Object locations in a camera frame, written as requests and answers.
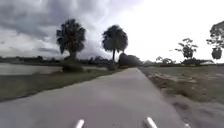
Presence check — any low bush under palm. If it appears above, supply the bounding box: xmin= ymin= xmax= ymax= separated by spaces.
xmin=61 ymin=57 xmax=84 ymax=73

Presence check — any grass verge with bare patches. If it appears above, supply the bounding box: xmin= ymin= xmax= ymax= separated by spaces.
xmin=0 ymin=68 xmax=125 ymax=103

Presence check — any distant tree line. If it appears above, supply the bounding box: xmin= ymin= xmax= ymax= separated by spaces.
xmin=0 ymin=55 xmax=111 ymax=66

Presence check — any pale water surface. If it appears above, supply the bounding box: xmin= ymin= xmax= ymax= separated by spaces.
xmin=0 ymin=63 xmax=108 ymax=76

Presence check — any thin sparse tree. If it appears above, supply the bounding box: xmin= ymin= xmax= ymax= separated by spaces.
xmin=174 ymin=37 xmax=199 ymax=61

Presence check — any robot's own part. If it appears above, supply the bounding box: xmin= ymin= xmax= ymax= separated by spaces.
xmin=74 ymin=118 xmax=86 ymax=128
xmin=144 ymin=116 xmax=158 ymax=128

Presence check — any low building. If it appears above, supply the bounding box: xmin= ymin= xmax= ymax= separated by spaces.
xmin=181 ymin=58 xmax=216 ymax=67

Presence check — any dark bush clump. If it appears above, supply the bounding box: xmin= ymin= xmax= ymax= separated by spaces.
xmin=117 ymin=52 xmax=144 ymax=68

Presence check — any dry patchy grass field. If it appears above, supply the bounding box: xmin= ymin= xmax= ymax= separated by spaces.
xmin=138 ymin=65 xmax=224 ymax=128

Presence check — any large palm tree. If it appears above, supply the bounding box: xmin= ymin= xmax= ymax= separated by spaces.
xmin=55 ymin=18 xmax=87 ymax=62

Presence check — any grey paved path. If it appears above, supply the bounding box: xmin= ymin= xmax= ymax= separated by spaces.
xmin=0 ymin=67 xmax=193 ymax=128

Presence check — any slim palm tree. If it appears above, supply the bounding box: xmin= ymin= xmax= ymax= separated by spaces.
xmin=101 ymin=24 xmax=129 ymax=64

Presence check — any broad leafy tree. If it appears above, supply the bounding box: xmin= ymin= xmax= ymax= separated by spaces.
xmin=205 ymin=20 xmax=224 ymax=62

